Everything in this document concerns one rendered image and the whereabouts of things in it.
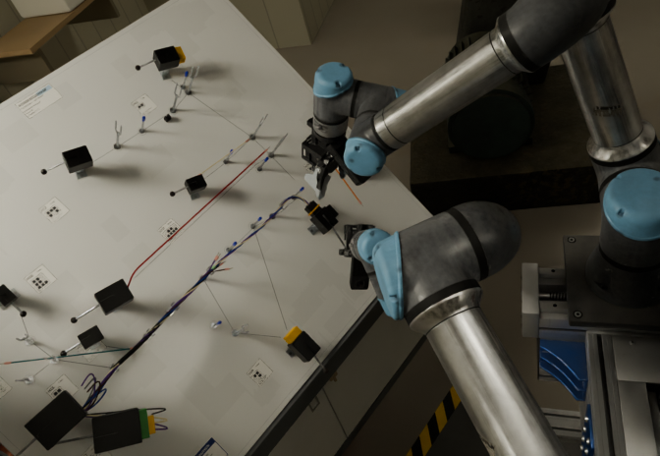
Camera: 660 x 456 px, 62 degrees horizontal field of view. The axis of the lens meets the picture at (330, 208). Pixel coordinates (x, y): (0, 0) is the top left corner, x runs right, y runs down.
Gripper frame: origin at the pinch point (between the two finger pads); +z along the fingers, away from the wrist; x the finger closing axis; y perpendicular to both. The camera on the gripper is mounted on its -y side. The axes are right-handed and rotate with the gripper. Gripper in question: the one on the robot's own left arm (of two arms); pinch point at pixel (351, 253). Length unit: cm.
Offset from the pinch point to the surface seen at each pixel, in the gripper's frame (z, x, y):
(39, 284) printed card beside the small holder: -14, 74, -10
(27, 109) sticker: -6, 83, 32
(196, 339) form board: -8.1, 38.8, -22.4
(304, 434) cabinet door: 11, 9, -52
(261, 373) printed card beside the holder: -6.2, 22.6, -31.0
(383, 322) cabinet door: 21.7, -14.5, -21.6
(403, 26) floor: 290, -84, 184
